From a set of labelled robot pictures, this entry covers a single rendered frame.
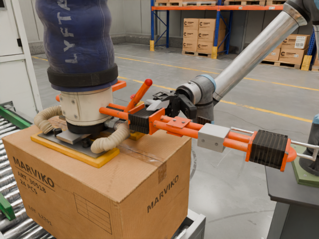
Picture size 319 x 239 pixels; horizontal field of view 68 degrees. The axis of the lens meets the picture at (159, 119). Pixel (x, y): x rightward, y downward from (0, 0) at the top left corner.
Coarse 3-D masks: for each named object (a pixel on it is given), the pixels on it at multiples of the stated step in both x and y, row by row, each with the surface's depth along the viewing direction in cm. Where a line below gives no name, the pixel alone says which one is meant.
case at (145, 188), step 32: (32, 128) 96; (64, 128) 96; (32, 160) 80; (64, 160) 75; (128, 160) 75; (160, 160) 75; (32, 192) 91; (64, 192) 75; (96, 192) 63; (128, 192) 62; (160, 192) 77; (64, 224) 85; (96, 224) 70; (128, 224) 65; (160, 224) 83
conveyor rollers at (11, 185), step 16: (0, 128) 210; (16, 128) 212; (0, 144) 188; (0, 160) 166; (0, 176) 151; (0, 192) 137; (16, 192) 135; (16, 208) 127; (0, 224) 115; (32, 224) 117
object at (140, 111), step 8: (144, 104) 77; (128, 112) 71; (136, 112) 73; (144, 112) 73; (152, 112) 73; (160, 112) 71; (128, 120) 72; (136, 120) 69; (144, 120) 67; (152, 120) 68; (136, 128) 70; (144, 128) 69; (152, 128) 69
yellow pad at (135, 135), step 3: (123, 120) 91; (126, 120) 96; (132, 132) 87; (135, 132) 88; (138, 132) 88; (132, 135) 86; (135, 135) 86; (138, 135) 86; (141, 135) 88; (129, 138) 87; (132, 138) 86; (135, 138) 86; (138, 138) 87
